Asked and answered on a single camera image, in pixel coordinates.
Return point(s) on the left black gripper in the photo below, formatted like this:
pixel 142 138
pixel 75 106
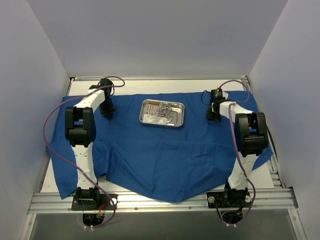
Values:
pixel 107 110

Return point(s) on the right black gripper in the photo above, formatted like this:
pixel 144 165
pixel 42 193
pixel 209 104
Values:
pixel 212 115

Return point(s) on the stainless steel instrument tray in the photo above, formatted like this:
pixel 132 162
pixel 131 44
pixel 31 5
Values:
pixel 176 106

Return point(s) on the blue surgical cloth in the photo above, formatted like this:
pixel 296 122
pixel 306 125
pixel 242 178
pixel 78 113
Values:
pixel 170 164

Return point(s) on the purple printed clear pouch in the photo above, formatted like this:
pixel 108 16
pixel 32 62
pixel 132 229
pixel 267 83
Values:
pixel 153 109

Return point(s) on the white sterile packet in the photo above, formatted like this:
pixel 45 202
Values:
pixel 151 119

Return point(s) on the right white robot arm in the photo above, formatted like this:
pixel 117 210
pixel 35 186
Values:
pixel 249 136

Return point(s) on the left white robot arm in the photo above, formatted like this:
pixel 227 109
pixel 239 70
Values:
pixel 81 132

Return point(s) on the pile of steel instruments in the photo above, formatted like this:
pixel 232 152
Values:
pixel 167 112

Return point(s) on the back aluminium frame rail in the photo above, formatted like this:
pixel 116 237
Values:
pixel 159 78

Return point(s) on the aluminium frame rail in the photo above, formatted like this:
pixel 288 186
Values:
pixel 273 164
pixel 159 78
pixel 130 202

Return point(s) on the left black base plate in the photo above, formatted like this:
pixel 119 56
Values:
pixel 92 204

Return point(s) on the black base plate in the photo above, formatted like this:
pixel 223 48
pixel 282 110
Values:
pixel 92 204
pixel 231 199

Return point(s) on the right aluminium frame rail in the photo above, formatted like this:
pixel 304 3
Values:
pixel 273 164

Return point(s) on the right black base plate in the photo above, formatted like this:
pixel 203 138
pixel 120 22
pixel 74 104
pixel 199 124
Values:
pixel 231 199

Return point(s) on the front aluminium frame rail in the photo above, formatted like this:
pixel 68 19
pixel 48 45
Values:
pixel 130 202

